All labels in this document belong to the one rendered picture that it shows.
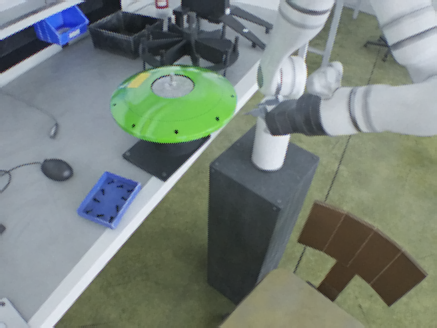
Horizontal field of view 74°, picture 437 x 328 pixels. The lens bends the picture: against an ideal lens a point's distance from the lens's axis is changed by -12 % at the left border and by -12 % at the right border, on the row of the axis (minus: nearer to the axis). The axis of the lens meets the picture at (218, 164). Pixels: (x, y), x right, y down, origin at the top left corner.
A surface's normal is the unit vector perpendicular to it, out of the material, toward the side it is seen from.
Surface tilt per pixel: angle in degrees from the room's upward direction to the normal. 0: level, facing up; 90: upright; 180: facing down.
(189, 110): 17
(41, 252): 0
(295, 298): 0
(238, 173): 0
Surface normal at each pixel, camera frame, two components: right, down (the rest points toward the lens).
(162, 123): 0.00, -0.36
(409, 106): -0.90, 0.26
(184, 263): 0.04, -0.69
